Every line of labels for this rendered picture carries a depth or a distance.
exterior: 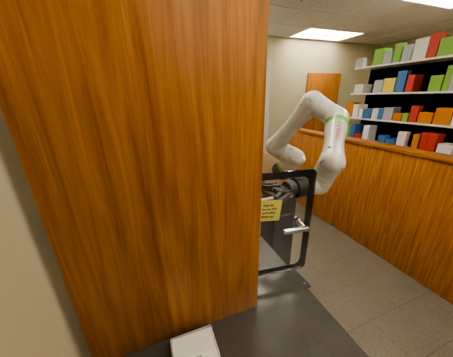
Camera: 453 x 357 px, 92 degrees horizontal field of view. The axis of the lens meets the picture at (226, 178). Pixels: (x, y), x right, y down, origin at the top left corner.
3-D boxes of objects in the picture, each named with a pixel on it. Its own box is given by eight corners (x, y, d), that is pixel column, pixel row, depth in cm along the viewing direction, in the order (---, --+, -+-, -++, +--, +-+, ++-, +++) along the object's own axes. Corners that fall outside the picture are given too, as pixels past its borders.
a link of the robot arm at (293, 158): (277, 155, 169) (291, 140, 153) (293, 166, 169) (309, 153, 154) (271, 166, 162) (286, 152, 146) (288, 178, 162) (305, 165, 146)
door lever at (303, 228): (277, 228, 75) (277, 222, 74) (302, 224, 77) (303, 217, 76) (284, 237, 70) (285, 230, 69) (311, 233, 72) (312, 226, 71)
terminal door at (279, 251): (227, 281, 79) (225, 176, 64) (303, 265, 85) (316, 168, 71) (227, 282, 78) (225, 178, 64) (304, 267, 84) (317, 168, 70)
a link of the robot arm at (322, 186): (329, 197, 104) (315, 180, 111) (342, 179, 95) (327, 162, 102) (305, 202, 100) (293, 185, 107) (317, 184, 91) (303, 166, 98)
